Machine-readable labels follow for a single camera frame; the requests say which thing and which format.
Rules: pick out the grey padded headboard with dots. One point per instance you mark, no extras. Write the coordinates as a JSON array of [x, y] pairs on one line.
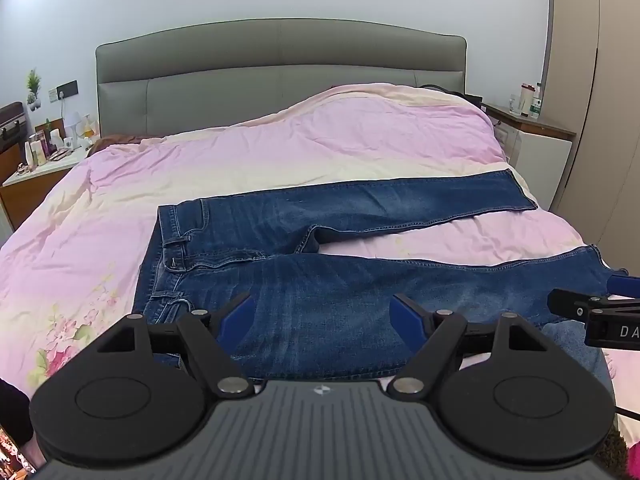
[[260, 75]]

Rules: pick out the white nightstand with dark top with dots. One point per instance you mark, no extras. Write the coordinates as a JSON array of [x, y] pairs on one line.
[[537, 147]]

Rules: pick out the blue denim pants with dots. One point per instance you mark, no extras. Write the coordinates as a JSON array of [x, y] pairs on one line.
[[320, 290]]

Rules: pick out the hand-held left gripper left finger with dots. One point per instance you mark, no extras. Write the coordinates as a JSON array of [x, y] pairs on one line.
[[239, 312]]

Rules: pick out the dark cloth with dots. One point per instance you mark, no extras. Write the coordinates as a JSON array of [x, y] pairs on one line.
[[14, 410]]

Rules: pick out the yellow bottle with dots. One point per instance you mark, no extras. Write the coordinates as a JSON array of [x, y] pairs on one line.
[[89, 127]]

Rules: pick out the brown leather case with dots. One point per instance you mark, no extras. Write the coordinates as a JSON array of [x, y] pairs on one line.
[[11, 125]]

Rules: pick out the pink floral blanket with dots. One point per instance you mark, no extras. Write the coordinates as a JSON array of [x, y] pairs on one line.
[[310, 155]]

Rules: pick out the white and wood nightstand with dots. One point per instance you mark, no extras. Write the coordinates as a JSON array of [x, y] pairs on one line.
[[35, 187]]

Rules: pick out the purple bottle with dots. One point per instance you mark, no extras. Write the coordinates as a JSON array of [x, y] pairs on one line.
[[47, 142]]

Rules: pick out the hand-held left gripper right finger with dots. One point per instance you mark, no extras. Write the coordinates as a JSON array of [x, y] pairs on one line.
[[406, 316]]

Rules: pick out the clear drinking glass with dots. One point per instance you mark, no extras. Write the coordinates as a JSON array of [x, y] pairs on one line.
[[514, 104]]

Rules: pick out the colourful printed object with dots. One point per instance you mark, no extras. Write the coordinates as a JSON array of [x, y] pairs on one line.
[[12, 455]]

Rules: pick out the white table lamp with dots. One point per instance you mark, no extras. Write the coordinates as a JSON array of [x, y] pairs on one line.
[[74, 125]]

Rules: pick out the white cosmetic bottle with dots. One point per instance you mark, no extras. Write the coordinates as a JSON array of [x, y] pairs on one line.
[[34, 152]]

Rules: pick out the clear bottle with green label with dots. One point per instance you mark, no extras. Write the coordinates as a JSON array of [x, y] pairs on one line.
[[536, 102]]

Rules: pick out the brown pillow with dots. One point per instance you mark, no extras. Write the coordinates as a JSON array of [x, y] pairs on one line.
[[117, 141]]

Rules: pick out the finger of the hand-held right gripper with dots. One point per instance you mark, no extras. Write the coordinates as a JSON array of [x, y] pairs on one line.
[[620, 286], [570, 302]]

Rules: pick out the beige wardrobe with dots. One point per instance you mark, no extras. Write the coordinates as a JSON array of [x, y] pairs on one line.
[[595, 85]]

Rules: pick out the small potted green plant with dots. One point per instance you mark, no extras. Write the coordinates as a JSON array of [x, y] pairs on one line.
[[33, 87]]

